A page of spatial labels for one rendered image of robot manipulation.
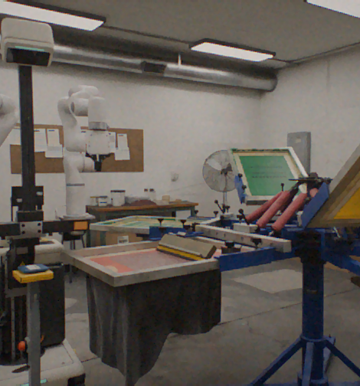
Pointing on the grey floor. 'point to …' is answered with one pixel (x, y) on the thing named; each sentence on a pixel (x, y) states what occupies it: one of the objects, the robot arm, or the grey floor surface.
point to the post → (34, 320)
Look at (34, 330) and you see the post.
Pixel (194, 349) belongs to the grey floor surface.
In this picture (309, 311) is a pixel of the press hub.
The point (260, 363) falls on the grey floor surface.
